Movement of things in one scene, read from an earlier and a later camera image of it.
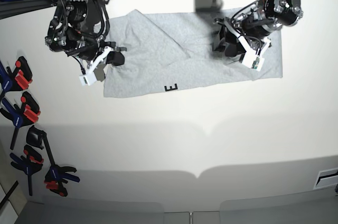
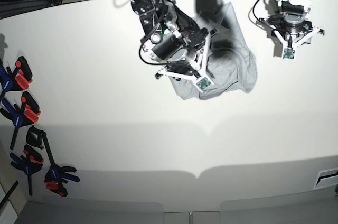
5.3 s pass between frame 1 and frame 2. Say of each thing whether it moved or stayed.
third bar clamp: stayed
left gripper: moved
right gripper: moved
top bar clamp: stayed
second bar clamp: stayed
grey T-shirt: moved
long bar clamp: stayed
